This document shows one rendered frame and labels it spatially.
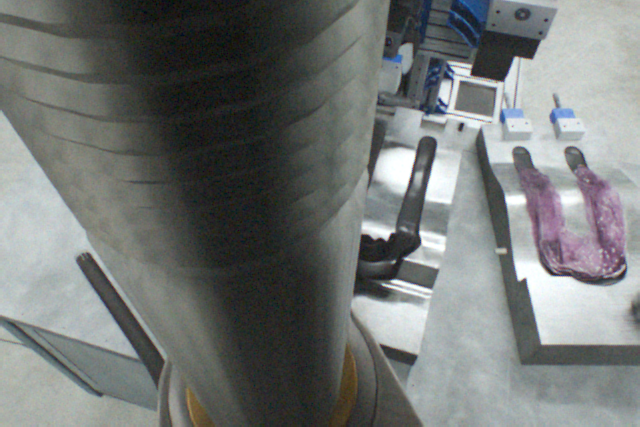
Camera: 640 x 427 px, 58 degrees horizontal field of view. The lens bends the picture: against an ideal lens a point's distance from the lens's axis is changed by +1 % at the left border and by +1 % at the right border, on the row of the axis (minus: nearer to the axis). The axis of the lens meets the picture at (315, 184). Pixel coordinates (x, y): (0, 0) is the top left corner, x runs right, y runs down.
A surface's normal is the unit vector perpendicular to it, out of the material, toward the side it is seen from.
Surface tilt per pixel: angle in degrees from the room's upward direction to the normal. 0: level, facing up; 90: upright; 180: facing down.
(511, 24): 90
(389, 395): 0
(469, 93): 0
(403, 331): 0
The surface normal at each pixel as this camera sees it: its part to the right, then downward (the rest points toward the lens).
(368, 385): 0.00, -0.56
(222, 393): -0.29, 0.79
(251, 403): -0.01, 0.83
